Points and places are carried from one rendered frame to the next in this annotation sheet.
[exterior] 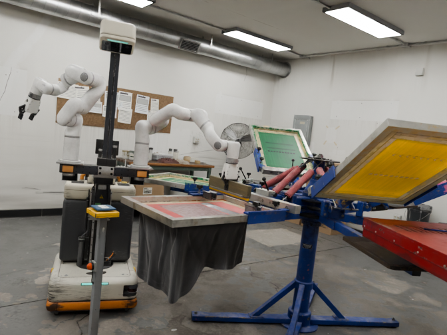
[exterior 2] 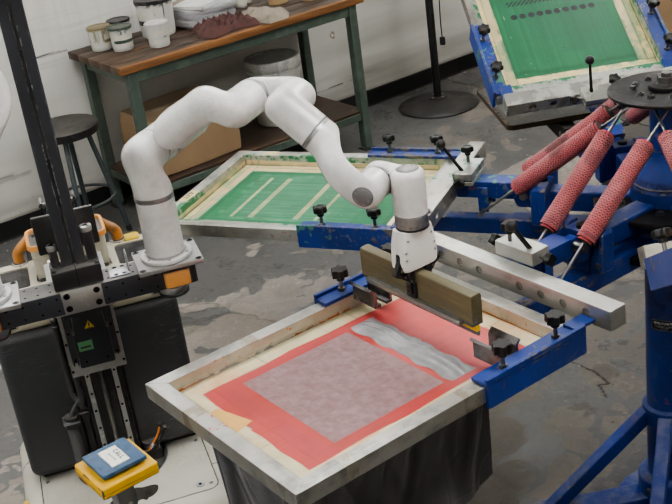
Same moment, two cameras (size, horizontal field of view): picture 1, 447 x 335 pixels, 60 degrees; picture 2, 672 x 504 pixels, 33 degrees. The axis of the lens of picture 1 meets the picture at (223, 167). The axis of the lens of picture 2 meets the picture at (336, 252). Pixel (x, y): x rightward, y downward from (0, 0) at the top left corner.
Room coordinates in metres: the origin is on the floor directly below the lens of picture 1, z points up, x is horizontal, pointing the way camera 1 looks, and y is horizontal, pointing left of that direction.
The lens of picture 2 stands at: (0.06, -0.09, 2.28)
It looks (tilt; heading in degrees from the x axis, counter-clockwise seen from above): 25 degrees down; 5
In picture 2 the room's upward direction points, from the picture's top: 8 degrees counter-clockwise
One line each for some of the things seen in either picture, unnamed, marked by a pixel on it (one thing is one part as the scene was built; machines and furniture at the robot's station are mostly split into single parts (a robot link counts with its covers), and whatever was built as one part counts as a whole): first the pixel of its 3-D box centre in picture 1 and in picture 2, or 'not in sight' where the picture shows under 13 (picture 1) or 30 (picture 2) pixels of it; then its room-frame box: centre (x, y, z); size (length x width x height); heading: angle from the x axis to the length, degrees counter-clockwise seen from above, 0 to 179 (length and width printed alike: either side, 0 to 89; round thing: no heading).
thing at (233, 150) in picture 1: (228, 148); (393, 187); (2.40, -0.02, 1.33); 0.15 x 0.10 x 0.11; 71
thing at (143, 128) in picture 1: (144, 131); (149, 164); (2.60, 0.56, 1.37); 0.13 x 0.10 x 0.16; 161
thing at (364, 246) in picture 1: (355, 234); not in sight; (2.27, -0.83, 0.91); 1.34 x 0.40 x 0.08; 9
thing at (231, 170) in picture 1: (230, 170); (414, 243); (2.38, -0.05, 1.20); 0.10 x 0.07 x 0.11; 129
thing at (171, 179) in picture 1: (207, 175); (352, 169); (3.25, 0.13, 1.05); 1.08 x 0.61 x 0.23; 69
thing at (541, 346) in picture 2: (265, 215); (530, 362); (2.19, -0.27, 0.98); 0.30 x 0.05 x 0.07; 129
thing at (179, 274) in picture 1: (212, 257); (416, 500); (2.06, 0.00, 0.74); 0.46 x 0.04 x 0.42; 129
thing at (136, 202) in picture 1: (203, 207); (363, 364); (2.26, 0.09, 0.97); 0.79 x 0.58 x 0.04; 129
